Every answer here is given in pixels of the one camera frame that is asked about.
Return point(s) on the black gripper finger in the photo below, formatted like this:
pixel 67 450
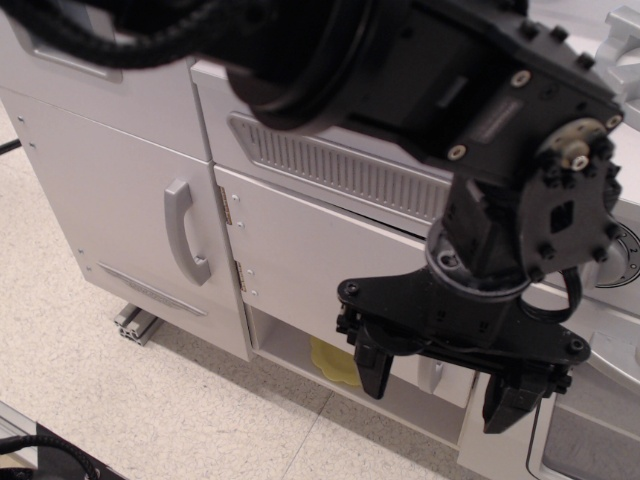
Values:
pixel 373 366
pixel 507 401

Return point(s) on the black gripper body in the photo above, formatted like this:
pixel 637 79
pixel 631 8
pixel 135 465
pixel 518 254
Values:
pixel 417 314

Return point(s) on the silver cabinet door handle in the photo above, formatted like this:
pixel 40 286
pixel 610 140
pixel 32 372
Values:
pixel 429 374

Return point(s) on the white cabinet door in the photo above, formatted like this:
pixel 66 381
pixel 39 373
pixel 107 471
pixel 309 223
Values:
pixel 294 252

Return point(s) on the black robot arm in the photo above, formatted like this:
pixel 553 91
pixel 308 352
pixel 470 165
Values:
pixel 476 88

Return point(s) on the yellow scalloped plate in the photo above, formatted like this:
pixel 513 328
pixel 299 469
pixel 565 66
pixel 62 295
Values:
pixel 335 364

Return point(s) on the silver vent grille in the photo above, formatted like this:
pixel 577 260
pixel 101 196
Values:
pixel 345 170

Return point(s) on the silver timer knob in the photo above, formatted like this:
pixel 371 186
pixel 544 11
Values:
pixel 621 267

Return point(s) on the aluminium extrusion bar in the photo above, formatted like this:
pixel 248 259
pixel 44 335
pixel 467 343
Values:
pixel 136 324

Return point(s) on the silver fridge emblem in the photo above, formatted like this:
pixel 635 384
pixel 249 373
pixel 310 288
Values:
pixel 152 292

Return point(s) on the white toy kitchen unit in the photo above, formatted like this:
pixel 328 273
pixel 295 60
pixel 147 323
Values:
pixel 589 432

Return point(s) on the white fridge door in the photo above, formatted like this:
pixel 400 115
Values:
pixel 106 189

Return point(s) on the silver stove burner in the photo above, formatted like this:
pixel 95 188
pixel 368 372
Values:
pixel 617 58

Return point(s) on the silver ice dispenser recess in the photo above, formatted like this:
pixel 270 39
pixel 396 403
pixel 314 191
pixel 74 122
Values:
pixel 46 52

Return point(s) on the silver oven door handle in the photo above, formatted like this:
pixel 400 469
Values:
pixel 615 359

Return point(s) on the silver fridge door handle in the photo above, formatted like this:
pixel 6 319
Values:
pixel 177 201

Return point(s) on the black base with cable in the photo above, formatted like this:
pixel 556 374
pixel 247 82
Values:
pixel 44 462

